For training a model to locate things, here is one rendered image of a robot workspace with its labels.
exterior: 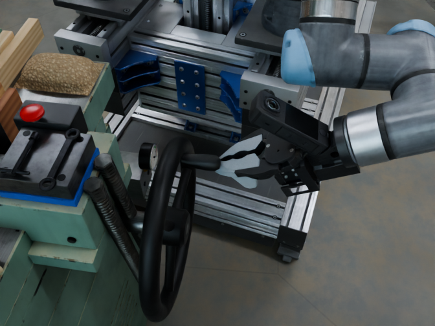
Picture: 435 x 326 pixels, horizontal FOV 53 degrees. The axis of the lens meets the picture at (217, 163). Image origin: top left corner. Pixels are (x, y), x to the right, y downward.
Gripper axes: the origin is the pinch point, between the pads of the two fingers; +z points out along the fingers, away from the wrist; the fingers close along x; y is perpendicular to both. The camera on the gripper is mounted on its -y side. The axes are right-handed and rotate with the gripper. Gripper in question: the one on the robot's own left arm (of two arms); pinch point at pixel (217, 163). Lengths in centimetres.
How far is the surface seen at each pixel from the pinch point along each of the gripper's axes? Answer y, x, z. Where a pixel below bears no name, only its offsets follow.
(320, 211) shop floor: 94, 54, 18
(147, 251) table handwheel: -5.2, -17.5, 4.1
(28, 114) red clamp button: -23.2, -6.5, 13.2
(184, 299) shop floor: 71, 12, 56
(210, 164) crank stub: -2.4, -2.4, -0.6
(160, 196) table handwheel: -7.9, -11.3, 2.0
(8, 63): -23.3, 13.5, 31.8
